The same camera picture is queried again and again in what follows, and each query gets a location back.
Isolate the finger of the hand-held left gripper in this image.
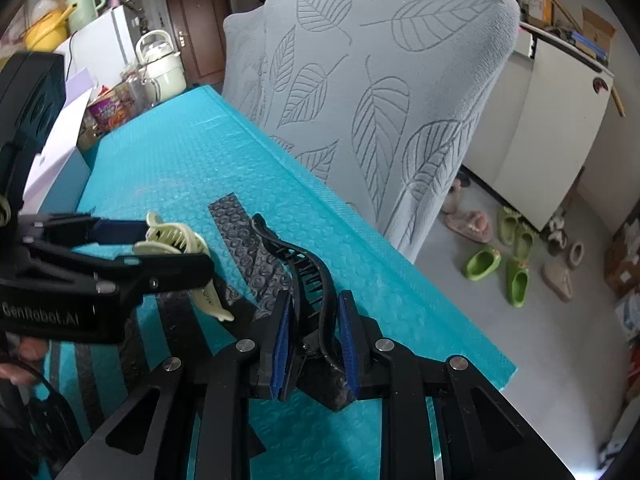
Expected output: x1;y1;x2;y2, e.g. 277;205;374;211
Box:
29;247;216;296
20;214;152;250

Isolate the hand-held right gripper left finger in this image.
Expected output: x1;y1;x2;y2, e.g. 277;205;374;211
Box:
55;291;293;480

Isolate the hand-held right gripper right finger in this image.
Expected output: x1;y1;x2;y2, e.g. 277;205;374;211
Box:
338;291;576;480

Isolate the cream hair claw clip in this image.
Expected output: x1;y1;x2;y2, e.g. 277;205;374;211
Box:
132;211;236;323

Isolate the black hair claw clip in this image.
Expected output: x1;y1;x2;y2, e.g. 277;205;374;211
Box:
250;212;351;376

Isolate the white gift box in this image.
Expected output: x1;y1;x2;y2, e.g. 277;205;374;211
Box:
22;72;96;216

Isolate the person's left hand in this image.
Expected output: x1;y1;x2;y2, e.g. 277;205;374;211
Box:
0;337;48;381

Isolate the black patterned rubber mat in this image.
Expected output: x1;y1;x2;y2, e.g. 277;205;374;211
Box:
206;192;361;411

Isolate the instant noodle cup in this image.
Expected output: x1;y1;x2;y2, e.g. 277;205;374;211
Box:
87;92;133;133

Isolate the glass pitcher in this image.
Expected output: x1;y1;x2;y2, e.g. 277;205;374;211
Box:
125;77;151;111

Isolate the green slipper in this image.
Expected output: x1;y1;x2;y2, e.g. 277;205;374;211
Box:
505;255;531;307
496;207;521;246
515;222;536;261
462;246;501;281

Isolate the white teapot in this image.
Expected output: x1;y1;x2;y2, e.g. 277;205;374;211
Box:
135;30;186;103

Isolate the white fridge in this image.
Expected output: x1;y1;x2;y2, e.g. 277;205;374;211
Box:
52;6;146;86

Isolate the grey leaf-patterned chair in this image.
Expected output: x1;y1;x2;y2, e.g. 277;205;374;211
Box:
257;0;521;263
221;7;268;126

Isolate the yellow pot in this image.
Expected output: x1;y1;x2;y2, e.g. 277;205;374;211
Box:
24;7;76;51

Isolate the brown door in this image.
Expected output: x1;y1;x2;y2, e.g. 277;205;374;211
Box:
164;0;232;88

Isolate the light green electric kettle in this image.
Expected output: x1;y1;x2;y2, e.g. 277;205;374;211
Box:
65;0;108;33

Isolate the cardboard box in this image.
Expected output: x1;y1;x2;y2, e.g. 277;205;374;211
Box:
604;210;640;301
570;7;617;63

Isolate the white cabinet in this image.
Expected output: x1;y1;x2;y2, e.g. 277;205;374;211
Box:
462;22;616;231

